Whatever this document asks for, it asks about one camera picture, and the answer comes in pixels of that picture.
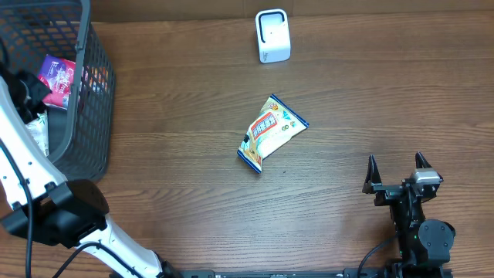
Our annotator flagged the white barcode scanner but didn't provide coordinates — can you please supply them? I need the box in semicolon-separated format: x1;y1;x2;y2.
255;8;291;63

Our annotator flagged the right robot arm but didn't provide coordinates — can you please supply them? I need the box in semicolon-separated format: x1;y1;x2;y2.
357;152;456;278

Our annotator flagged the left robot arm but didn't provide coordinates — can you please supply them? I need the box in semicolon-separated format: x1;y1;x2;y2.
1;66;179;277

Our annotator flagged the yellow wipes package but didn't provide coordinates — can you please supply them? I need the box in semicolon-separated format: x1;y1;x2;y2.
237;94;309;174

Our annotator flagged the white bottle gold cap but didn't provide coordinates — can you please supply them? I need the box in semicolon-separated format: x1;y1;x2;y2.
26;111;49;156

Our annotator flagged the purple red pad package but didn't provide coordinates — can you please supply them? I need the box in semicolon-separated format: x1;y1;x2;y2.
38;55;76;110

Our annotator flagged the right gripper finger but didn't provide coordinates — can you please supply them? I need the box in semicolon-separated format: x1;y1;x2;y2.
362;154;382;194
414;151;432;169

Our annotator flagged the dark grey plastic basket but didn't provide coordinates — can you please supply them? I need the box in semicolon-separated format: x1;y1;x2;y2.
1;0;117;181

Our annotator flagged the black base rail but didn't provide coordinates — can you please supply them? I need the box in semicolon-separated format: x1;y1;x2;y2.
165;268;455;278

